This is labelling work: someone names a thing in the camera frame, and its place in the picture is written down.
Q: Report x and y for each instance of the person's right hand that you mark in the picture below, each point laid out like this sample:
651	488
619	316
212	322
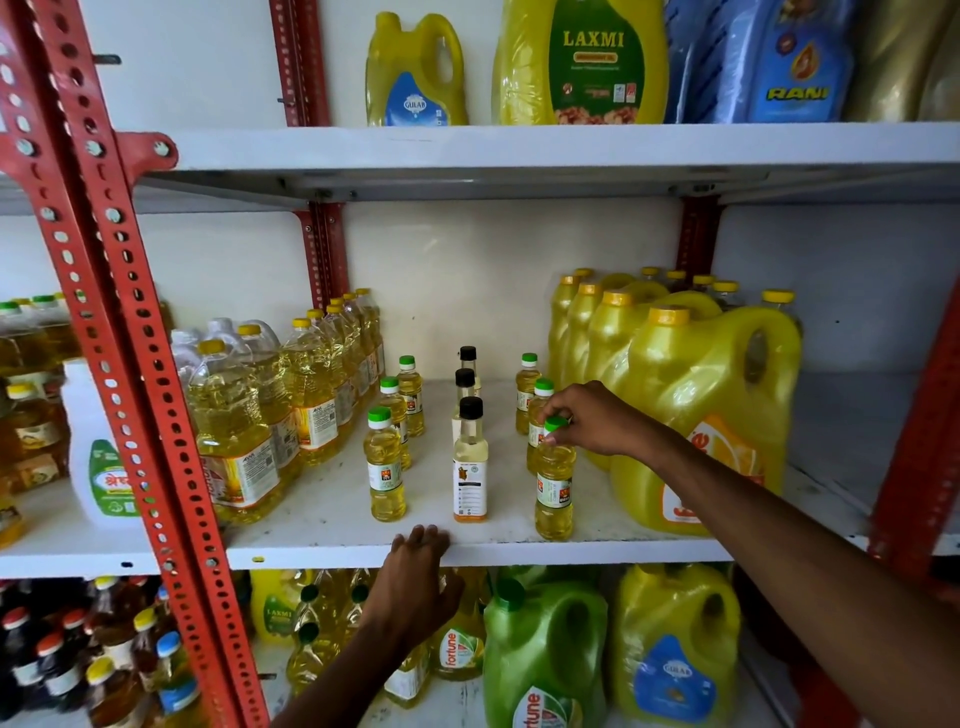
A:
607	424

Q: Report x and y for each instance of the person's left hand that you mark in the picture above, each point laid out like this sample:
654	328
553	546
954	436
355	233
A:
412	592

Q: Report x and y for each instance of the person's left thumb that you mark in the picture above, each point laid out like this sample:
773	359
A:
454	592

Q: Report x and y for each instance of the person's right thumb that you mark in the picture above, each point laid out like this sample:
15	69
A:
568	442

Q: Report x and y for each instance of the person's left little finger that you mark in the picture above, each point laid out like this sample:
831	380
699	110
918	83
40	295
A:
398	549

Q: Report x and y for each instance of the person's left middle finger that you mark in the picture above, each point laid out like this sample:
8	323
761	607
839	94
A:
429	541

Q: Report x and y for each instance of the small green-capped oil bottle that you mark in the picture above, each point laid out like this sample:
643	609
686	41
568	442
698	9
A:
396	424
554	491
537	420
526	394
412	397
385	472

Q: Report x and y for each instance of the person's right forearm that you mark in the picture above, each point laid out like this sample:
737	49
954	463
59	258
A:
810	585

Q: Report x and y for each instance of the person's left forearm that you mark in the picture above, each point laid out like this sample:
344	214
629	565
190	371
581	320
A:
341	686

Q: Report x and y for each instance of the black-capped clear oil bottle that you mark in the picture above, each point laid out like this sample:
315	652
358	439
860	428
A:
464	386
470	469
469	360

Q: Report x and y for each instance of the clear oil bottle, white label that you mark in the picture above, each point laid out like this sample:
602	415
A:
409	679

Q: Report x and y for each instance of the cluster of dark-green-capped oil bottles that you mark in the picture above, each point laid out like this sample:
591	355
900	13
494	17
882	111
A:
322	622

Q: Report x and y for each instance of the green oil jug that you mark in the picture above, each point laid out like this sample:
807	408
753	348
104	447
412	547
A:
544	660

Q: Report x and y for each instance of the group of yellow oil jugs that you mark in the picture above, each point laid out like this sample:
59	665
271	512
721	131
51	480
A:
697	405

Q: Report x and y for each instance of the small yellow jug, green label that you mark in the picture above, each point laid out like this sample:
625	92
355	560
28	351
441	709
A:
276	607

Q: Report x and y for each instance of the row of medium oil bottles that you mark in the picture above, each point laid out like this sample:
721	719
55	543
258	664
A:
319	390

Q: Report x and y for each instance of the large yellow-capped clear oil bottle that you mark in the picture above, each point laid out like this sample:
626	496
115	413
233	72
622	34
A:
271	397
232	442

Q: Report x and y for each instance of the yellow jug with blue label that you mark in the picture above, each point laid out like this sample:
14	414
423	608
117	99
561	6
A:
412	75
675	652

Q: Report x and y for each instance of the white jug with green label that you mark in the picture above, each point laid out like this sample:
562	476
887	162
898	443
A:
101	457

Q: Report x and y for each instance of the group of dark oil bottles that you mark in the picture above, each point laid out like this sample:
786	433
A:
82	660

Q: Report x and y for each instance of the big yellow jug, green label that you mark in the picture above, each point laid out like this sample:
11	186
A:
585	64

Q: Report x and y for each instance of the yellow-capped amber oil bottle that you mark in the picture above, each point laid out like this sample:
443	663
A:
31	439

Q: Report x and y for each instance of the blue oil jug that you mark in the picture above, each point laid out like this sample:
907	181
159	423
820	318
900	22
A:
802	64
694	56

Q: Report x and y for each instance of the group of green-capped oil bottles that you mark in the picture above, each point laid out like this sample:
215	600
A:
34	334

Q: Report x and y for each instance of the golden oil container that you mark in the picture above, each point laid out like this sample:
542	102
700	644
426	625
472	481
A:
904	60

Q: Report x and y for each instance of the red perforated rack post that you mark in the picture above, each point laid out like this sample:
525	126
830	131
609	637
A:
131	270
919	465
56	247
319	247
697	236

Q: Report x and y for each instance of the red corner bracket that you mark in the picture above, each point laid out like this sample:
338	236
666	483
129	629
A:
146	154

